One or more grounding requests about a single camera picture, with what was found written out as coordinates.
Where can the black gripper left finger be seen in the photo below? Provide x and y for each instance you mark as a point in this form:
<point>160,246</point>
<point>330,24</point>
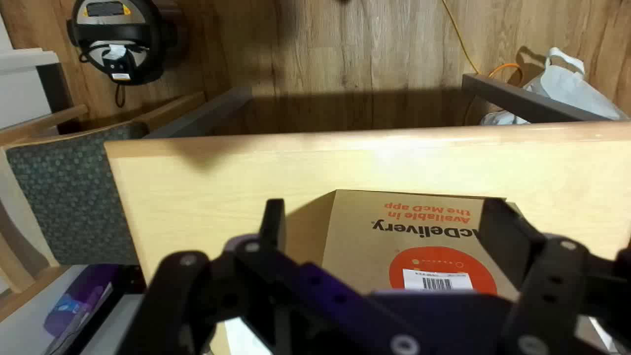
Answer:
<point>197,302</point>

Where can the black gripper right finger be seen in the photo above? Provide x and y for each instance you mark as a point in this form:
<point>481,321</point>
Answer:
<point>552,288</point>

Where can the brown McDelivery paper bag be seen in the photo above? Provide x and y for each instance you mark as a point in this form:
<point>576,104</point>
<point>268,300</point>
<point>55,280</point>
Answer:
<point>406,243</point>

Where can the white plastic bag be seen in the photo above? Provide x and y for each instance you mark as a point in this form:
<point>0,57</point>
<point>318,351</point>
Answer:
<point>564,85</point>

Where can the purple box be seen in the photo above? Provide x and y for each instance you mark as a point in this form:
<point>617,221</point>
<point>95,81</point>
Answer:
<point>79,306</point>

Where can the grey cushioned wooden chair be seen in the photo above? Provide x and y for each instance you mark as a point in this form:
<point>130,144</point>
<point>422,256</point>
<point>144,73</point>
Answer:
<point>71,189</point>

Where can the dark grey flat panel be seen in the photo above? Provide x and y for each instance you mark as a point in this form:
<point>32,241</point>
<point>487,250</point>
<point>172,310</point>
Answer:
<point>519,99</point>

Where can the black robot vacuum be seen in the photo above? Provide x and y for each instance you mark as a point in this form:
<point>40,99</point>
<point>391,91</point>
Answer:
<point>121,39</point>

